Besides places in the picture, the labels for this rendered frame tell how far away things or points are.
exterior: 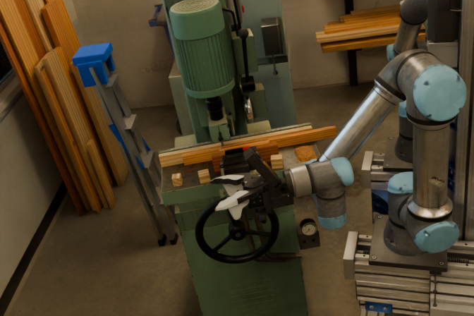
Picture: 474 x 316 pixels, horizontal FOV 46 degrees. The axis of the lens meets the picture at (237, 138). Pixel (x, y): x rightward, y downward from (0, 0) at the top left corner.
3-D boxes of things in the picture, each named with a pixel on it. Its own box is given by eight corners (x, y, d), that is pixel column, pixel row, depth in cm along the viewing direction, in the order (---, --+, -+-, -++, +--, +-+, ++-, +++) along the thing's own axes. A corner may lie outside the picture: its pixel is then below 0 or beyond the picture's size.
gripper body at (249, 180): (249, 218, 137) (296, 207, 138) (242, 187, 134) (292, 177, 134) (245, 203, 144) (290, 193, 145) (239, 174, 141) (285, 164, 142)
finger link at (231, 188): (213, 198, 147) (243, 201, 142) (209, 178, 144) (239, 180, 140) (219, 192, 149) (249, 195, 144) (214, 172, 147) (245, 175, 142)
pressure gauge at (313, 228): (302, 241, 210) (300, 224, 206) (300, 234, 213) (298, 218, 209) (318, 238, 210) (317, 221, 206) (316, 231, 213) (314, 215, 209)
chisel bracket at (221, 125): (212, 146, 207) (208, 126, 202) (210, 128, 219) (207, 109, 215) (232, 142, 207) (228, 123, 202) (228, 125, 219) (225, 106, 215)
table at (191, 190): (163, 222, 196) (159, 209, 193) (163, 175, 222) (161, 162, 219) (332, 190, 196) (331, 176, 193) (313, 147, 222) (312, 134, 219)
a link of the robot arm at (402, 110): (395, 123, 213) (395, 92, 206) (432, 119, 211) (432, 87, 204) (401, 140, 203) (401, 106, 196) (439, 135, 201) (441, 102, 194)
